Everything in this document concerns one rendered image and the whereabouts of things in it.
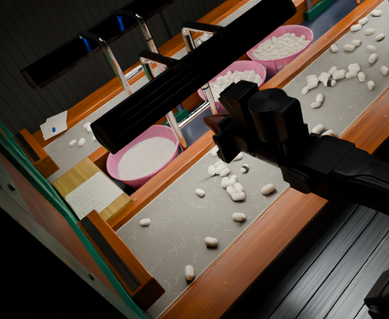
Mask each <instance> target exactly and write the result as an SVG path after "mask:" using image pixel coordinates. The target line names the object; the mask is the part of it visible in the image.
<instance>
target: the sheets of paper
mask: <svg viewBox="0 0 389 319"><path fill-rule="evenodd" d="M121 194H123V192H122V190H120V189H119V188H118V187H117V186H116V185H115V184H114V183H113V182H111V181H110V180H109V179H108V178H107V177H106V176H104V175H103V174H102V173H101V172H98V173H96V174H95V175H93V176H92V177H91V178H90V179H88V180H87V181H85V182H84V183H83V184H81V185H80V186H78V188H76V189H75V190H73V191H72V192H71V193H69V194H68V195H67V196H65V197H66V199H65V200H66V201H67V202H68V203H69V204H70V205H71V207H72V208H73V210H74V211H75V213H76V214H77V216H78V217H79V219H80V220H81V219H83V217H85V216H86V215H87V214H88V213H90V212H91V211H92V210H93V209H95V210H96V211H97V212H98V213H100V212H101V211H103V210H104V209H105V208H106V207H107V206H108V205H109V204H111V203H112V202H113V201H114V200H116V198H118V197H119V196H120V195H121Z"/></svg>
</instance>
